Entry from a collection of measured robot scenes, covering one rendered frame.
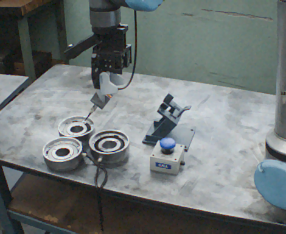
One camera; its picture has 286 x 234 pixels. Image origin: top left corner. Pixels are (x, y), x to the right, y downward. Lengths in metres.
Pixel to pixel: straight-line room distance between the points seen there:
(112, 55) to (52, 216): 0.56
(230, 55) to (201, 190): 1.72
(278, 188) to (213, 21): 1.88
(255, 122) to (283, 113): 0.53
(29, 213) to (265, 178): 0.79
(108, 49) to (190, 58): 1.70
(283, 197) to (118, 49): 0.51
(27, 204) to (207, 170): 0.62
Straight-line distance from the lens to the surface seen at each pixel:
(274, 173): 0.67
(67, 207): 1.23
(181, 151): 0.94
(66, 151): 1.01
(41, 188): 1.31
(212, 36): 2.51
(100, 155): 0.96
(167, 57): 2.64
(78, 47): 0.94
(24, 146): 1.09
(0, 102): 1.60
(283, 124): 0.65
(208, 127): 1.12
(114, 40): 0.91
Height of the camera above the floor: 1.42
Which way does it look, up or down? 33 degrees down
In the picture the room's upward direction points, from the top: 1 degrees counter-clockwise
